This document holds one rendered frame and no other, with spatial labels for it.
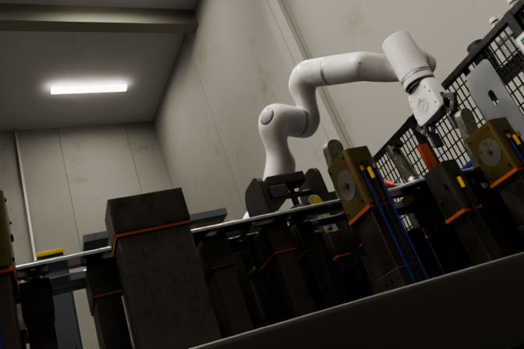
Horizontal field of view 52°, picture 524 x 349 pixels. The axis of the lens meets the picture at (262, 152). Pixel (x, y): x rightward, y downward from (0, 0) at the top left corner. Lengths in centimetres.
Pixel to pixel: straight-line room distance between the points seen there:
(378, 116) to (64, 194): 620
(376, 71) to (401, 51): 14
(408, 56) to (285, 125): 44
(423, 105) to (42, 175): 867
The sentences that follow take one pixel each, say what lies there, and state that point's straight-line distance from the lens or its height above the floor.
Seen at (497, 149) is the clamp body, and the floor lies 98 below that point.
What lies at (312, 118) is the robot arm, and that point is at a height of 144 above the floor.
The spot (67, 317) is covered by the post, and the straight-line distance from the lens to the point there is 133.
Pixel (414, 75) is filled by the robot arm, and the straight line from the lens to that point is 146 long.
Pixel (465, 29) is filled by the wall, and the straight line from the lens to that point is 414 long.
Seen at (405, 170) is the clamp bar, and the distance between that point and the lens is 155.
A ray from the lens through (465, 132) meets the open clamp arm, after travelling 129.
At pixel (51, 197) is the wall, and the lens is 954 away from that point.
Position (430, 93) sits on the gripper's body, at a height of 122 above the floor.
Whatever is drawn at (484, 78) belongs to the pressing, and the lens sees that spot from 170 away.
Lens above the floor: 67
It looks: 24 degrees up
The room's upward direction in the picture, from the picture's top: 21 degrees counter-clockwise
